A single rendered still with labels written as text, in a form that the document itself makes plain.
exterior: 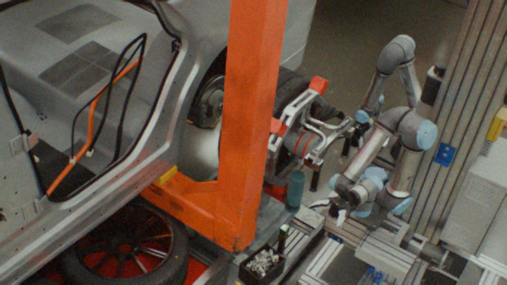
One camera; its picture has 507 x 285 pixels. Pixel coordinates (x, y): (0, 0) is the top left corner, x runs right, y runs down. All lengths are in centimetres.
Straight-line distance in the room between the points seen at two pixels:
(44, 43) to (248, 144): 157
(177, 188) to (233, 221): 41
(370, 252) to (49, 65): 198
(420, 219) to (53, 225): 176
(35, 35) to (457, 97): 238
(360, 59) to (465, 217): 297
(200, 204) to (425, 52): 348
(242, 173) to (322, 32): 343
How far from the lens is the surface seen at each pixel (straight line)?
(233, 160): 279
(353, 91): 534
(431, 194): 312
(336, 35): 606
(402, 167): 282
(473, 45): 266
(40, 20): 398
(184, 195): 323
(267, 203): 386
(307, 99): 324
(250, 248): 372
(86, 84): 344
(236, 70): 250
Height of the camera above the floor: 303
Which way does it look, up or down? 41 degrees down
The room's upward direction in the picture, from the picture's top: 7 degrees clockwise
